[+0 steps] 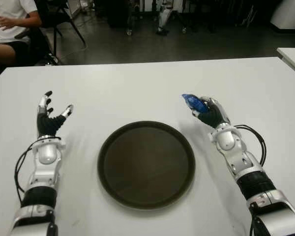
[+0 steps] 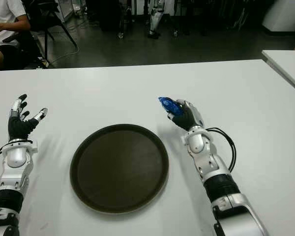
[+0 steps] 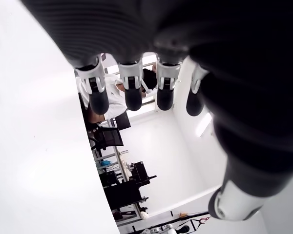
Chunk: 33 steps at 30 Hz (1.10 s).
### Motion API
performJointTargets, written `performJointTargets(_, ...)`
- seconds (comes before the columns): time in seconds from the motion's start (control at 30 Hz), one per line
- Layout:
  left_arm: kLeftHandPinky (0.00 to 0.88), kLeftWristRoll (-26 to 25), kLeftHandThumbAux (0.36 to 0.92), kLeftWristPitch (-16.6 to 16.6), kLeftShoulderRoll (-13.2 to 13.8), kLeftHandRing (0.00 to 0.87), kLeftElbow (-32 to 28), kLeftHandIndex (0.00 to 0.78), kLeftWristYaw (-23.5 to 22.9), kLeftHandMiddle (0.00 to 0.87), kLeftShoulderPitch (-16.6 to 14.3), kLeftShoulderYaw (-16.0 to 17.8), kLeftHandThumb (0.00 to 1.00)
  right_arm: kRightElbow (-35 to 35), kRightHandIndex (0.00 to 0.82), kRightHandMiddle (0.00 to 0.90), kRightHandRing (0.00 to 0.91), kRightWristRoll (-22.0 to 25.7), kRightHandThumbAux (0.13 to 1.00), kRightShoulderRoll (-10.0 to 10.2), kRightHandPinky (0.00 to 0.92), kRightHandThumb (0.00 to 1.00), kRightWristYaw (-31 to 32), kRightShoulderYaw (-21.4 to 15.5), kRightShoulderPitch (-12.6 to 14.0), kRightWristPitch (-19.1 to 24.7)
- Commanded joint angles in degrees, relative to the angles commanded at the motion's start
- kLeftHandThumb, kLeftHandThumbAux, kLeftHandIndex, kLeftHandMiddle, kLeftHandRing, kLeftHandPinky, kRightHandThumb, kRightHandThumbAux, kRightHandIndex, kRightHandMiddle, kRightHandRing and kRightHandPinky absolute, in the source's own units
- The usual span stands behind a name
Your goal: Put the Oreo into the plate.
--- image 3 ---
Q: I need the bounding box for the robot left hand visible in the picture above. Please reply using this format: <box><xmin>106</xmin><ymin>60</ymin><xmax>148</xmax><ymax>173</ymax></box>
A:
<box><xmin>19</xmin><ymin>0</ymin><xmax>293</xmax><ymax>222</ymax></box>

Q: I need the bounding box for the white VR headset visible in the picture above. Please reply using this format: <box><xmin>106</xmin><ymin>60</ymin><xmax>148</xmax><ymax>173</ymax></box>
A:
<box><xmin>140</xmin><ymin>78</ymin><xmax>154</xmax><ymax>95</ymax></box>

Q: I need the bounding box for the ceiling light strip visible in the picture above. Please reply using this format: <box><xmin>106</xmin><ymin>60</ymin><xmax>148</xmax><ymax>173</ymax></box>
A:
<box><xmin>196</xmin><ymin>113</ymin><xmax>213</xmax><ymax>137</ymax></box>

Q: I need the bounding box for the seated person white shirt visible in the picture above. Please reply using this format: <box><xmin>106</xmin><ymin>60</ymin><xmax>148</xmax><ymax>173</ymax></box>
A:
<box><xmin>77</xmin><ymin>67</ymin><xmax>159</xmax><ymax>124</ymax></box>

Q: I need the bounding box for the black monitor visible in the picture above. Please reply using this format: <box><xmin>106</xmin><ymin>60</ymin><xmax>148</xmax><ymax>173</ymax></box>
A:
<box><xmin>114</xmin><ymin>112</ymin><xmax>132</xmax><ymax>131</ymax></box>

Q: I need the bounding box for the black chair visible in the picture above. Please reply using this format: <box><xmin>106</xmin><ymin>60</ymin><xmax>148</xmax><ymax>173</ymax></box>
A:
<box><xmin>87</xmin><ymin>126</ymin><xmax>125</xmax><ymax>151</ymax></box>

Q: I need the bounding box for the black boom stand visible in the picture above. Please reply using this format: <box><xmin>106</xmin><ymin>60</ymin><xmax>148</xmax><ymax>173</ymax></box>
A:
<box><xmin>170</xmin><ymin>211</ymin><xmax>211</xmax><ymax>231</ymax></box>

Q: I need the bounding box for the black equipment cart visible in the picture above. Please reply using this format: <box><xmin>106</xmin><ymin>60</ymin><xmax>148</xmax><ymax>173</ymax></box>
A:
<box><xmin>99</xmin><ymin>160</ymin><xmax>157</xmax><ymax>215</ymax></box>

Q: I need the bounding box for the white humanoid robot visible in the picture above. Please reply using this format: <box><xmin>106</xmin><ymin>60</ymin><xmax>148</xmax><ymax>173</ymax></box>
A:
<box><xmin>141</xmin><ymin>223</ymin><xmax>190</xmax><ymax>234</ymax></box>

